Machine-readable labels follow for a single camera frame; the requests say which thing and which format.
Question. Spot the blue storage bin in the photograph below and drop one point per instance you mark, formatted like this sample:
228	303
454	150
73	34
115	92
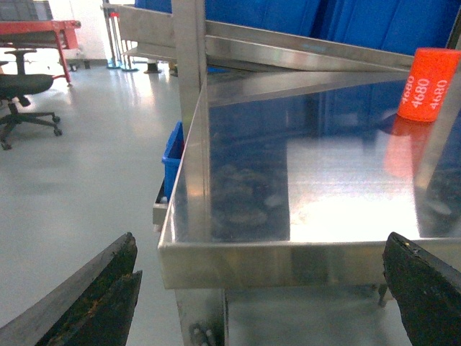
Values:
395	26
295	17

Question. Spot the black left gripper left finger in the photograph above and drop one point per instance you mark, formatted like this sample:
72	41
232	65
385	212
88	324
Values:
95	306

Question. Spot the red metal workbench frame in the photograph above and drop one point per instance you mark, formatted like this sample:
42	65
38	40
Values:
28	36

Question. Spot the right blue storage bin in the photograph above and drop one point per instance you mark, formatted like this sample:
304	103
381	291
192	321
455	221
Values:
395	26

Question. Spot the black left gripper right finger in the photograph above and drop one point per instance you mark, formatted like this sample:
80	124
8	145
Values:
427	291

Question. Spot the blue bin under table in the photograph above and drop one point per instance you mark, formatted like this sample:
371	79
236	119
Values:
172	157

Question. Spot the stainless steel rack frame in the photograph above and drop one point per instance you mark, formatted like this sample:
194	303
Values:
296	169

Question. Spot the black office chair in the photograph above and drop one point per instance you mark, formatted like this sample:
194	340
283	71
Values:
18	86

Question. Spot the orange cylindrical capacitor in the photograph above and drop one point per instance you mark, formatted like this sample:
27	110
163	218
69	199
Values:
427	84

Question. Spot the left blue storage bin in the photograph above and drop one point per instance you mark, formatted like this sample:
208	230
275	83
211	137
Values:
295	17

